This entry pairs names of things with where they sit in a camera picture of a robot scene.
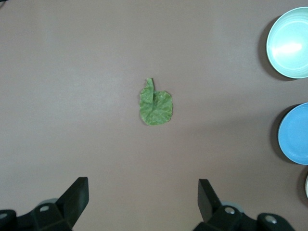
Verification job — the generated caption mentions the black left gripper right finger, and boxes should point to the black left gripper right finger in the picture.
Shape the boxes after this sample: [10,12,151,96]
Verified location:
[192,179,259,231]

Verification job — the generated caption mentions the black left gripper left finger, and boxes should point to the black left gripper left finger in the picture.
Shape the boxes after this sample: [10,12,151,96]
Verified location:
[15,177,90,231]

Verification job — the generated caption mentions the green lettuce leaf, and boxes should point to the green lettuce leaf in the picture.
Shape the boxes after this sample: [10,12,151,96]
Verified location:
[139,77,173,127]

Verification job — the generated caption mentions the light green round plate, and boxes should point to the light green round plate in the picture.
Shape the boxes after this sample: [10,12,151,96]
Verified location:
[266,6,308,79]

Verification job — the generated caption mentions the blue round plate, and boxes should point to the blue round plate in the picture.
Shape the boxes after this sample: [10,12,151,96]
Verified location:
[278,103,308,166]

